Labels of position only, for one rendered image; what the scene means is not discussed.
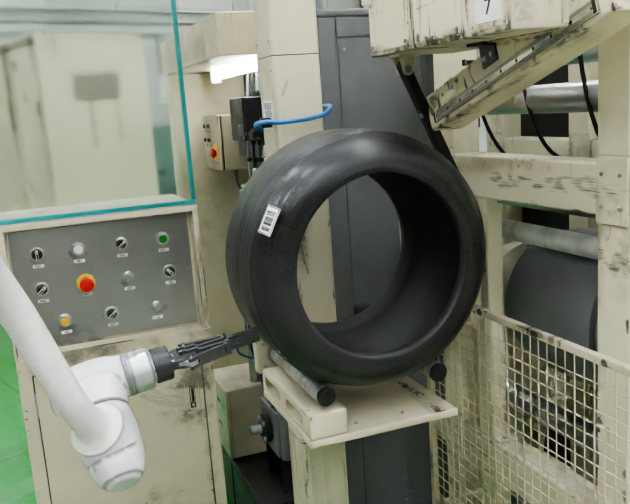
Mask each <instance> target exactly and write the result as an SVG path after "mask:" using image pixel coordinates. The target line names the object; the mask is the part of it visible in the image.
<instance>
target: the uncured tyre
mask: <svg viewBox="0 0 630 504"><path fill-rule="evenodd" d="M366 175H368V176H369V177H371V178H372V179H374V180H375V181H376V182H377V183H378V184H379V185H380V186H381V187H382V188H383V189H384V190H385V191H386V193H387V194H388V196H389V197H390V199H391V200H392V202H393V204H394V206H395V209H396V211H397V214H398V217H399V221H400V227H401V252H400V257H399V262H398V265H397V268H396V271H395V273H394V275H393V277H392V279H391V281H390V283H389V285H388V286H387V288H386V289H385V290H384V292H383V293H382V294H381V295H380V297H379V298H378V299H377V300H376V301H375V302H374V303H372V304H371V305H370V306H369V307H368V308H366V309H365V310H363V311H362V312H360V313H358V314H356V315H354V316H352V317H350V318H347V319H344V320H340V321H335V322H326V323H321V322H312V321H310V319H309V318H308V316H307V314H306V312H305V310H304V307H303V305H302V302H301V298H300V295H299V290H298V283H297V261H298V254H299V249H300V245H301V242H302V238H303V236H304V233H305V231H306V228H307V226H308V224H309V222H310V221H311V219H312V217H313V216H314V214H315V213H316V211H317V210H318V209H319V207H320V206H321V205H322V204H323V203H324V201H325V200H326V199H327V198H328V197H329V196H331V195H332V194H333V193H334V192H335V191H337V190H338V189H339V188H341V187H342V186H344V185H345V184H347V183H349V182H351V181H353V180H355V179H357V178H360V177H362V176H366ZM268 205H271V206H274V207H277V208H279V209H281V210H280V213H279V215H278V218H277V220H276V223H275V226H274V228H273V231H272V233H271V236H270V237H269V236H267V235H264V234H262V233H259V232H258V229H259V227H260V224H261V221H262V219H263V216H264V214H265V211H266V209H267V206H268ZM225 257H226V270H227V277H228V282H229V286H230V289H231V292H232V295H233V298H234V300H235V303H236V305H237V307H238V309H239V311H240V313H241V314H242V316H243V318H244V319H245V321H247V322H248V323H249V324H250V325H249V324H248V323H247V324H248V325H249V326H250V327H251V328H253V327H256V328H257V330H258V332H259V337H260V338H261V339H262V340H263V341H264V342H265V343H266V344H267V345H269V346H270V347H271V348H272V349H273V350H274V349H278V350H279V351H280V352H281V353H282V354H283V355H284V356H285V357H286V358H287V359H288V360H289V361H287V362H288V363H289V364H290V365H292V366H293V367H295V368H296V369H298V370H299V371H301V372H303V373H304V374H306V375H308V376H311V377H313V378H315V379H318V380H321V381H324V382H328V383H332V384H337V385H345V386H358V387H359V386H375V385H381V384H385V383H389V382H393V381H396V380H399V379H401V378H404V377H406V376H408V375H410V374H412V373H414V372H416V371H418V370H419V369H421V368H423V367H424V366H426V365H427V364H428V363H430V362H431V361H432V360H434V359H435V358H436V357H437V356H438V355H439V354H441V353H442V352H443V351H444V350H445V349H446V348H447V347H448V345H449V344H450V343H451V342H452V341H453V340H454V338H455V337H456V336H457V335H458V333H459V332H460V330H461V329H462V327H463V326H464V324H465V323H466V321H467V319H468V317H469V315H470V313H471V311H472V309H473V307H474V305H475V302H476V300H477V297H478V294H479V291H480V288H481V284H482V279H483V274H484V268H485V257H486V242H485V232H484V225H483V220H482V216H481V213H480V209H479V206H478V204H477V201H476V199H475V196H474V194H473V192H472V190H471V188H470V187H469V185H468V183H467V182H466V180H465V179H464V177H463V176H462V175H461V173H460V172H459V171H458V170H457V168H456V167H455V166H454V165H453V164H452V163H451V162H450V161H449V160H448V159H447V158H446V157H444V156H443V155H442V154H441V153H439V152H438V151H437V150H435V149H434V148H432V147H431V146H429V145H428V144H426V143H424V142H423V141H421V140H419V139H417V138H415V137H412V136H410V135H407V134H404V133H400V132H397V131H392V130H386V129H329V130H323V131H318V132H314V133H311V134H308V135H305V136H303V137H300V138H298V139H296V140H294V141H292V142H290V143H288V144H287V145H285V146H283V147H282V148H280V149H279V150H278V151H276V152H275V153H274V154H272V155H271V156H270V157H269V158H268V159H267V160H266V161H265V162H264V163H263V164H262V165H261V166H260V167H259V168H258V169H257V170H256V171H255V173H254V174H253V175H252V176H251V178H250V179H249V181H248V182H247V184H246V185H245V187H244V188H243V190H242V192H241V194H240V196H239V198H238V200H237V202H236V204H235V207H234V209H233V212H232V215H231V218H230V222H229V226H228V232H227V238H226V251H225ZM274 351H275V350H274ZM275 352H276V351H275ZM276 353H277V352H276Z"/></svg>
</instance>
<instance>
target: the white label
mask: <svg viewBox="0 0 630 504"><path fill-rule="evenodd" d="M280 210H281V209H279V208H277V207H274V206H271V205H268V206H267V209H266V211H265V214H264V216H263V219H262V221H261V224H260V227H259V229H258V232H259V233H262V234H264V235H267V236H269V237H270V236H271V233H272V231H273V228H274V226H275V223H276V220H277V218H278V215H279V213H280Z"/></svg>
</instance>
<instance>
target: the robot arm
mask: <svg viewBox="0 0 630 504"><path fill-rule="evenodd" d="M0 324H1V325H2V326H3V328H4V329H5V331H6V332H7V334H8V335H9V337H10V338H11V340H12V341H13V343H14V344H15V346H16V347H17V349H18V350H19V352H20V354H21V355H22V357H23V358H24V360H25V361H26V363H27V364H28V366H29V367H30V369H31V370H32V372H33V373H34V375H35V376H36V378H37V379H38V381H39V382H40V384H41V386H42V387H43V389H44V390H45V392H46V393H47V395H48V399H49V402H50V405H51V408H52V411H53V413H54V414H55V415H56V416H59V417H63V418H64V420H65V421H66V422H67V424H68V425H69V426H70V427H71V429H72V432H71V441H72V445H73V447H74V448H75V449H76V451H77V452H78V454H79V456H80V457H81V459H82V461H83V463H84V465H85V467H86V468H88V469H89V472H90V474H91V477H92V478H93V480H94V481H95V482H96V483H97V484H98V486H100V487H101V488H102V489H103V490H105V491H109V492H121V491H124V490H127V489H129V488H131V487H132V486H134V485H135V484H136V483H138V481H139V480H140V478H141V477H142V475H143V473H144V470H145V449H144V444H143V440H142V436H141V433H140V430H139V427H138V424H137V422H136V419H135V417H134V415H133V413H132V411H131V409H130V406H129V402H128V397H130V396H135V395H137V394H139V393H142V392H145V391H149V390H152V389H154V388H156V381H157V382H158V384H159V383H162V382H165V381H169V380H172V379H174V377H175V373H174V371H175V370H178V369H186V368H189V367H190V369H191V370H195V369H197V368H198V367H200V366H202V365H204V364H206V363H209V362H211V361H214V360H216V359H218V358H221V357H223V356H226V355H228V354H232V350H233V349H236V348H239V347H242V346H245V345H249V344H252V343H255V342H258V341H260V337H259V332H258V330H257V328H256V327H253V328H249V329H246V330H243V331H240V332H237V333H233V334H230V335H227V336H226V334H225V333H222V335H223V336H221V335H217V336H213V337H208V338H204V339H200V340H196V341H191V342H186V343H179V344H178V347H177V348H176V349H173V350H171V351H169V352H168V349H167V347H166V346H165V345H162V346H158V347H155V348H152V349H149V350H148V351H149V353H147V352H146V350H145V348H141V349H138V350H134V351H131V352H128V353H123V354H121V355H120V356H119V355H117V356H111V357H100V358H95V359H92V360H88V361H85V362H82V363H80V364H77V365H75V366H72V367H69V365H68V363H67V362H66V360H65V358H64V356H63V355H62V353H61V351H60V350H59V348H58V346H57V344H56V343H55V341H54V339H53V337H52V336H51V334H50V332H49V330H48V329H47V327H46V325H45V324H44V322H43V320H42V318H41V317H40V315H39V313H38V312H37V310H36V308H35V307H34V305H33V304H32V302H31V301H30V299H29V298H28V296H27V295H26V293H25V292H24V290H23V289H22V287H21V286H20V284H19V283H18V281H17V280H16V279H15V277H14V276H13V274H12V273H11V271H10V270H9V268H8V267H7V265H6V264H5V262H4V260H3V259H2V257H1V256H0Z"/></svg>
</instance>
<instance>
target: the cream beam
mask: <svg viewBox="0 0 630 504"><path fill-rule="evenodd" d="M368 6H369V24H370V42H371V57H387V56H394V55H399V54H416V53H419V55H428V54H448V53H457V52H463V51H469V50H474V49H479V48H478V47H467V46H466V44H471V43H476V42H481V41H487V42H495V43H496V44H497V43H498V42H499V41H503V40H508V39H514V38H519V37H525V36H530V35H536V34H541V33H546V32H552V31H557V30H563V29H565V28H566V27H568V23H569V16H570V15H571V14H570V0H501V8H502V19H497V20H493V21H488V22H484V23H480V24H475V10H474V0H368Z"/></svg>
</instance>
